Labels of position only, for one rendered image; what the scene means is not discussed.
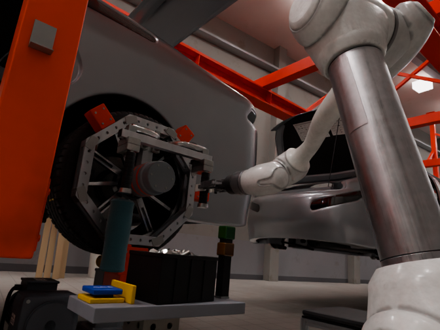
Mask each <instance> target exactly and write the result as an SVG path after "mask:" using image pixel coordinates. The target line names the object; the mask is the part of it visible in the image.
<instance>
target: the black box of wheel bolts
mask: <svg viewBox="0 0 440 330"><path fill-rule="evenodd" d="M129 254H130V258H129V263H128V271H127V276H126V283H128V284H132V285H136V286H137V287H136V296H135V299H136V300H139V301H143V302H147V303H151V304H155V305H163V304H181V303H200V302H210V301H214V293H215V279H216V270H217V261H218V257H208V256H202V255H195V254H193V253H192V252H190V251H189V250H187V251H186V250H184V249H183V250H180V249H173V250H171V249H170V248H168V249H160V250H158V251H157V250H155V249H154V248H153V249H150V251H138V250H130V252H129Z"/></svg>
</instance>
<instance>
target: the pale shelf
mask: <svg viewBox="0 0 440 330"><path fill-rule="evenodd" d="M245 307H246V304H245V303H244V302H240V301H235V300H232V299H219V298H216V297H214V301H210V302H191V303H181V304H163V305H155V304H151V303H147V302H143V301H139V300H136V299H135V301H134V304H128V303H127V302H124V303H103V304H89V303H87V302H85V301H83V300H81V299H79V298H78V295H70V296H69V300H68V304H67V308H68V309H70V310H71V311H73V312H74V313H76V314H78V315H79V316H81V317H83V318H84V319H86V320H88V321H89V322H91V323H111V322H122V321H141V320H161V319H172V318H192V317H202V316H222V315H233V314H245Z"/></svg>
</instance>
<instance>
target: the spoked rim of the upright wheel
mask: <svg viewBox="0 0 440 330"><path fill-rule="evenodd" d="M108 140H111V141H115V143H116V145H117V147H118V142H119V140H121V138H119V137H118V132H117V133H116V134H114V135H113V136H111V137H109V138H107V139H106V140H104V141H108ZM166 153H168V152H166V151H162V150H160V153H159V154H155V153H153V157H157V158H158V160H157V161H164V162H167V163H168V164H169V165H170V166H171V167H172V168H173V170H174V173H175V183H174V185H173V187H172V188H171V189H170V190H169V191H168V192H164V193H162V194H160V195H156V197H155V196H148V198H150V199H151V200H152V201H153V202H154V204H153V207H152V209H151V211H150V213H149V215H148V213H147V210H146V208H145V204H144V202H143V199H142V198H143V197H138V196H135V195H134V197H133V196H132V194H121V193H119V188H120V185H121V181H122V173H123V168H121V169H120V168H119V167H117V166H116V165H114V164H113V163H112V162H111V161H109V160H108V159H106V158H105V157H104V156H102V155H101V154H99V152H97V151H96V150H95V151H94V154H95V156H94V158H93V160H95V161H96V162H97V163H98V164H100V165H101V166H103V167H104V168H105V169H106V170H108V171H110V172H111V173H112V174H114V176H113V180H112V181H89V183H88V186H112V188H113V191H114V193H113V194H112V195H111V196H110V197H109V198H107V199H106V200H105V201H103V202H102V203H101V204H100V205H99V206H97V208H98V209H99V210H100V209H101V208H102V207H103V206H104V205H106V203H108V202H109V201H110V200H112V199H114V198H121V199H127V200H132V201H133V200H134V202H135V204H136V208H137V210H138V213H139V216H140V219H141V222H142V223H141V224H140V225H139V226H137V227H136V228H134V229H132V230H131V231H130V234H135V235H142V236H152V235H153V234H154V233H155V232H156V231H157V230H158V229H159V228H160V227H161V226H162V225H163V224H164V223H166V222H167V221H168V220H169V219H170V218H171V217H173V216H174V214H175V213H176V211H177V208H178V206H179V203H180V198H181V187H182V178H181V171H180V168H179V164H178V163H177V160H176V159H175V158H173V159H169V160H168V159H165V158H164V154H166ZM96 156H97V157H98V158H97V157H96ZM125 156H126V155H122V154H120V157H121V160H122V163H123V165H124V161H125ZM99 158H100V159H101V160H103V162H102V161H101V160H100V159H99ZM104 162H105V163H106V164H105V163H104ZM107 164H108V165H109V166H110V167H109V166H108V165H107ZM110 205H111V203H108V205H106V206H105V207H104V208H103V209H102V210H100V212H101V214H102V213H103V212H105V211H106V210H107V209H109V208H110Z"/></svg>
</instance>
